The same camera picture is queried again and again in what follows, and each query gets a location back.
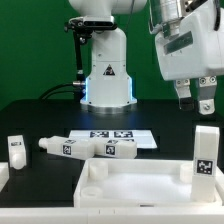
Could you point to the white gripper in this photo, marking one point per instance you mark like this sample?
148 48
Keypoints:
197 52

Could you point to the white desk top panel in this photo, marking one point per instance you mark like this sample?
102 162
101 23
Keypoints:
108 182

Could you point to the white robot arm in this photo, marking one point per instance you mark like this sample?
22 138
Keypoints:
108 88

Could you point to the white left corner block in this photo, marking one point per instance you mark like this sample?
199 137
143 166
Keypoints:
4 174

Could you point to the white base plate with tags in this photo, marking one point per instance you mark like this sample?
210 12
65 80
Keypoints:
143 138

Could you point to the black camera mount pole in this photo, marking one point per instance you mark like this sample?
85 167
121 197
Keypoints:
80 74

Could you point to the black camera on mount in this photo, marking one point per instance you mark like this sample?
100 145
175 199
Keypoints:
88 24

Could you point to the white front rail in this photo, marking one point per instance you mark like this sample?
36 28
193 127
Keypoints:
112 216

